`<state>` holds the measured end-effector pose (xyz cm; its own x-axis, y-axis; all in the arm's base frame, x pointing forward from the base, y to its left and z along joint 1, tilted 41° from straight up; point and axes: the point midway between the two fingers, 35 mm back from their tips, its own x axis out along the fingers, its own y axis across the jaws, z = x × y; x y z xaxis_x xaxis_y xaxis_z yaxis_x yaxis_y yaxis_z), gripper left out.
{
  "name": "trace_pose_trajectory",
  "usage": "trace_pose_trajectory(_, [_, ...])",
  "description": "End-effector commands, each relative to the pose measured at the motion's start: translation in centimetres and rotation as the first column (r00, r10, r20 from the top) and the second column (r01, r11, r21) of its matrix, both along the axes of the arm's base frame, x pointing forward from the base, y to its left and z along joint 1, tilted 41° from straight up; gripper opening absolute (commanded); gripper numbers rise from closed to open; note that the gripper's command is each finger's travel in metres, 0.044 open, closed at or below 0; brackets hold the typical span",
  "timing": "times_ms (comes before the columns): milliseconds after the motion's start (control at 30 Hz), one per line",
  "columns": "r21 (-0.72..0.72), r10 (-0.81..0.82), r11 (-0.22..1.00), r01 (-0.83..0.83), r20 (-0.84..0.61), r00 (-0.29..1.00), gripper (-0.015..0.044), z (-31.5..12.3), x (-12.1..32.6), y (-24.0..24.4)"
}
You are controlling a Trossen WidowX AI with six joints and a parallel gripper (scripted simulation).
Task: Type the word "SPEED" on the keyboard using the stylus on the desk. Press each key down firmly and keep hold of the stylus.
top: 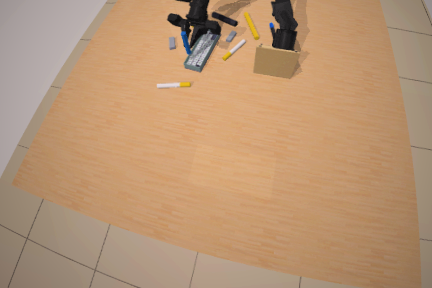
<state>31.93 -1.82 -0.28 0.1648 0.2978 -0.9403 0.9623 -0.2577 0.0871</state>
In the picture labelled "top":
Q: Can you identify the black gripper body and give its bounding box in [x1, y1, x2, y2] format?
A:
[166, 0, 221, 35]

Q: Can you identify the grey rectangular bar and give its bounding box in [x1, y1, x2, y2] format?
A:
[169, 36, 175, 50]

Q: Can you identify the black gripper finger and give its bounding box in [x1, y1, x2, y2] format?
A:
[190, 26, 207, 49]
[179, 23, 192, 39]

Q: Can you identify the blue stylus with white tip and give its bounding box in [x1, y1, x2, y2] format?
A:
[181, 31, 192, 58]

